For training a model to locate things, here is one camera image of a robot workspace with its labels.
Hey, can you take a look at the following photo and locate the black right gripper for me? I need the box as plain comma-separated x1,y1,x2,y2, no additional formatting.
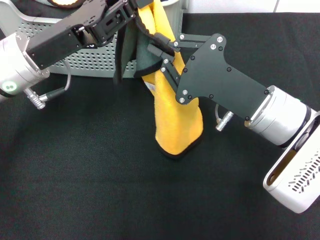
147,32,272,122

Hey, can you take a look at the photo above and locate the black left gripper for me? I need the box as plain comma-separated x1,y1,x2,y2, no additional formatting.
24,0,154,70

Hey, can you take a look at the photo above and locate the yellow and grey towel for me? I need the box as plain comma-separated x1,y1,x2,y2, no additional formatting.
113,0,205,161

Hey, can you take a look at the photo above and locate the grey perforated plastic storage box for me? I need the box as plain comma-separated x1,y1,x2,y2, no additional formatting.
0,0,188,79

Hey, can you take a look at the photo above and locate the black tablecloth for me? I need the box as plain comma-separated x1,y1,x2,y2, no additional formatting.
0,12,320,240

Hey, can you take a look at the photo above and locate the dark cloth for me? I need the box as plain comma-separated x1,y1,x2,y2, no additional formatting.
17,0,86,20

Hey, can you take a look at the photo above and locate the right gripper cable with plug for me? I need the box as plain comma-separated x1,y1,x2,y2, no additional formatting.
214,103,235,131

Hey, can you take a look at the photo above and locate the gripper cable with plug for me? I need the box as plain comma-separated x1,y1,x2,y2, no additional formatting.
23,59,72,111
214,103,235,131

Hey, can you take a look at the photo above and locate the left gripper cable with plug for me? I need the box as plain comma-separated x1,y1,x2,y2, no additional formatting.
23,59,72,111

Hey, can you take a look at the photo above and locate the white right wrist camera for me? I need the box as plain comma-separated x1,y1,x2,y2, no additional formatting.
262,119,320,215

